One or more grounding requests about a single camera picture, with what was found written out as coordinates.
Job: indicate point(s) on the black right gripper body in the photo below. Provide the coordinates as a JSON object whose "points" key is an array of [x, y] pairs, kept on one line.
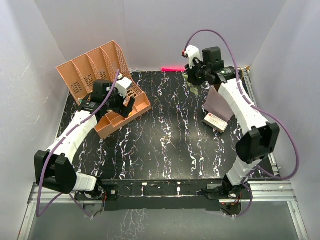
{"points": [[198, 74]]}

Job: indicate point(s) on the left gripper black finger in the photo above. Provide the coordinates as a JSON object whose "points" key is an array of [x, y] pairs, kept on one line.
{"points": [[129, 108], [124, 113]]}

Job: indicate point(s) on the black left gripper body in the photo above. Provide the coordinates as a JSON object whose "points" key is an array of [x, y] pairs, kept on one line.
{"points": [[114, 102]]}

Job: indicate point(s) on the green snack packet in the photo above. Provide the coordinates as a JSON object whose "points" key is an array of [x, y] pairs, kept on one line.
{"points": [[193, 89]]}

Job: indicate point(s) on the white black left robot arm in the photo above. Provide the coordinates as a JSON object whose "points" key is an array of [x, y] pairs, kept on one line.
{"points": [[54, 167]]}

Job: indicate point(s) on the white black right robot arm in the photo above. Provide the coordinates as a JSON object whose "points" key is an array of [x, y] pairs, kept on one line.
{"points": [[259, 136]]}

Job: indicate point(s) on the pink red marker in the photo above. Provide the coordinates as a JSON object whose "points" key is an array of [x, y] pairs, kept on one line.
{"points": [[172, 69]]}

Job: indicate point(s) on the peach plastic desk organizer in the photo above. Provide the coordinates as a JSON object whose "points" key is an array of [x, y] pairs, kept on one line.
{"points": [[102, 63]]}

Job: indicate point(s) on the white red cardboard box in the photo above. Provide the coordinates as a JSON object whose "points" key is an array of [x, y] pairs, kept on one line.
{"points": [[215, 122]]}

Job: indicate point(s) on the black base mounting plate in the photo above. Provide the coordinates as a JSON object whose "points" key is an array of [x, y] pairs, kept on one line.
{"points": [[170, 194]]}

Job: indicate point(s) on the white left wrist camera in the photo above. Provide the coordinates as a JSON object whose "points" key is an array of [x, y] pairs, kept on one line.
{"points": [[123, 84]]}

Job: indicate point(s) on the aluminium frame rail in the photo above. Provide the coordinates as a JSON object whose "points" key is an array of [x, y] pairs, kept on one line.
{"points": [[170, 142]]}

